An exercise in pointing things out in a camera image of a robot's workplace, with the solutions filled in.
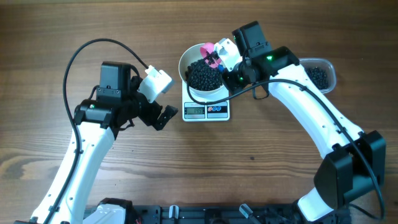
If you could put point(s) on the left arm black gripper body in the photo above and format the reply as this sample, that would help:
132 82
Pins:
139 107

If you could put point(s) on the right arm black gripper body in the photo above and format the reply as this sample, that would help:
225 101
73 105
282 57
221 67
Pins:
236 79

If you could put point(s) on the pink scoop blue handle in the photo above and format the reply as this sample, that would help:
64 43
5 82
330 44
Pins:
211 57

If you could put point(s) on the pile of black beans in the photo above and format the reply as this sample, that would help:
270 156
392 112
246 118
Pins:
202 77

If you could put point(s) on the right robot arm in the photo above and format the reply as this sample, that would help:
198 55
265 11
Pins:
353 162

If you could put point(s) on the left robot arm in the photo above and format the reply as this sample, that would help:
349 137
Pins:
110 109

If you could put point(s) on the white digital kitchen scale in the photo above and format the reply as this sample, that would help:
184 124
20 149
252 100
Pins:
193 112

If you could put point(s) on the white bowl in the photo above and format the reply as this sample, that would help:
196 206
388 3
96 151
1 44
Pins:
189 56

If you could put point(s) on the clear plastic container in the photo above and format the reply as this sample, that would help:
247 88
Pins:
321 72

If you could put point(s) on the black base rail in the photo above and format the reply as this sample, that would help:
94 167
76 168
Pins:
269 214

